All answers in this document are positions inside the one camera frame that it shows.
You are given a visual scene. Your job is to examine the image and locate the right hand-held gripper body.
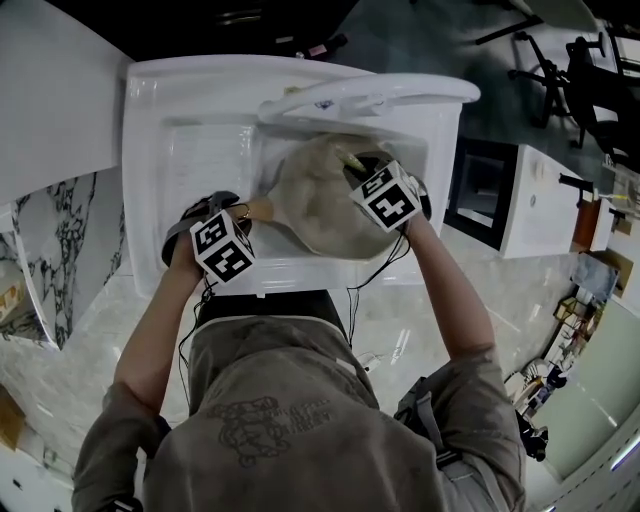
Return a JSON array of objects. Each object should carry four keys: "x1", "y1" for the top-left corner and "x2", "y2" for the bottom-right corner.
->
[{"x1": 348, "y1": 159, "x2": 432, "y2": 234}]

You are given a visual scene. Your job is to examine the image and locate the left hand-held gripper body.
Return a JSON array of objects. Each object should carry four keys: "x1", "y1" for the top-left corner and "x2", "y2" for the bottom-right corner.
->
[{"x1": 160, "y1": 199, "x2": 257, "y2": 287}]

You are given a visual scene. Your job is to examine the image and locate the yellow-green sponge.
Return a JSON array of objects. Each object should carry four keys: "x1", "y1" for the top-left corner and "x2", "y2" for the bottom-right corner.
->
[{"x1": 335, "y1": 144, "x2": 366, "y2": 171}]

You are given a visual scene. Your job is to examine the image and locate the beige frying pan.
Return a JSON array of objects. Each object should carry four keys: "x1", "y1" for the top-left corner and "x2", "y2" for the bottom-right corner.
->
[{"x1": 244, "y1": 133, "x2": 401, "y2": 261}]

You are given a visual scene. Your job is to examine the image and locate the person's right forearm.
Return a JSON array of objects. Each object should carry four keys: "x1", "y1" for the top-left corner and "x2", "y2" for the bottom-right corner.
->
[{"x1": 407, "y1": 214, "x2": 496, "y2": 364}]

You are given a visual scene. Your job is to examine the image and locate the person's left forearm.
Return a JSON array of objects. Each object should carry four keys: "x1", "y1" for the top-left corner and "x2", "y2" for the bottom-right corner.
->
[{"x1": 113, "y1": 244, "x2": 211, "y2": 419}]

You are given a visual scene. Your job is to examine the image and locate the white curved faucet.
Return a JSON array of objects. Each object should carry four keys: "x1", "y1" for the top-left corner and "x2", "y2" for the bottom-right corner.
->
[{"x1": 257, "y1": 73, "x2": 482, "y2": 136}]

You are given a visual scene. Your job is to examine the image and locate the white ceramic sink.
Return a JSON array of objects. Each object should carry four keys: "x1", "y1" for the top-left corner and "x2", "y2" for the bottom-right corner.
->
[{"x1": 122, "y1": 54, "x2": 464, "y2": 301}]

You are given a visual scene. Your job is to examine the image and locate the person's dark trousers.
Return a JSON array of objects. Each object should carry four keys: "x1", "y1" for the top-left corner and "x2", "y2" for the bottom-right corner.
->
[{"x1": 199, "y1": 288, "x2": 351, "y2": 346}]

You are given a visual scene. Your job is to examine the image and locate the marble pattern counter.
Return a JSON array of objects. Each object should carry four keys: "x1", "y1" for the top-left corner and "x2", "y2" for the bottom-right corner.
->
[{"x1": 0, "y1": 172, "x2": 126, "y2": 351}]

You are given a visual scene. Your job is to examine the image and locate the white rectangular washbasin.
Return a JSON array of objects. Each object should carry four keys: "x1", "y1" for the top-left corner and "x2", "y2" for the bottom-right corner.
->
[{"x1": 499, "y1": 144, "x2": 596, "y2": 260}]

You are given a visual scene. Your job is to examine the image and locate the black faucet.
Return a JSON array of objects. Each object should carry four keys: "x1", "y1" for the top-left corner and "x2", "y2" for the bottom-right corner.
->
[{"x1": 558, "y1": 172, "x2": 596, "y2": 206}]

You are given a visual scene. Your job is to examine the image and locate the white cabinet block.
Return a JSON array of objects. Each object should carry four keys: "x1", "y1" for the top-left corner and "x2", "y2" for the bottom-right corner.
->
[{"x1": 0, "y1": 0, "x2": 136, "y2": 206}]

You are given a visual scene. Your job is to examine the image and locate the wooden cabinet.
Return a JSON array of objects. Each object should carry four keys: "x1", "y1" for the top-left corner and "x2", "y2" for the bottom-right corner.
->
[{"x1": 572, "y1": 197, "x2": 601, "y2": 254}]

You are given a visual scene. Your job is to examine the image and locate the person's grey printed shirt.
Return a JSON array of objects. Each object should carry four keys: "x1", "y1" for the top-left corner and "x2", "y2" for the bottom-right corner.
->
[{"x1": 72, "y1": 317, "x2": 529, "y2": 512}]

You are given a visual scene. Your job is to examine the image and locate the black mesh office chair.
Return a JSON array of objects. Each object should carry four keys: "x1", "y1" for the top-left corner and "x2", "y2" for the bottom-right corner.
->
[{"x1": 507, "y1": 29, "x2": 640, "y2": 161}]

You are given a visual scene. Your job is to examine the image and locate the grey stone slab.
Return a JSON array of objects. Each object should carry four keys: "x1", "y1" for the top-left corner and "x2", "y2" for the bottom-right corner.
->
[{"x1": 572, "y1": 249, "x2": 634, "y2": 299}]

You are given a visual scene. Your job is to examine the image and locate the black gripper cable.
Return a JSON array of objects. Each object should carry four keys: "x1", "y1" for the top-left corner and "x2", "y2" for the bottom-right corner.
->
[
  {"x1": 177, "y1": 272, "x2": 221, "y2": 416},
  {"x1": 344, "y1": 227, "x2": 414, "y2": 351}
]

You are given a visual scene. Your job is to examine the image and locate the black frame stand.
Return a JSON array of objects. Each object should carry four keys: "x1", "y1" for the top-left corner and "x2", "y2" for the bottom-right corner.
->
[{"x1": 444, "y1": 137, "x2": 521, "y2": 251}]

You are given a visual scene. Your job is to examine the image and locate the grey shoulder strap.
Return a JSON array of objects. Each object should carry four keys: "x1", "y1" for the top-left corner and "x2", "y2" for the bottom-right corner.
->
[{"x1": 394, "y1": 377, "x2": 466, "y2": 471}]

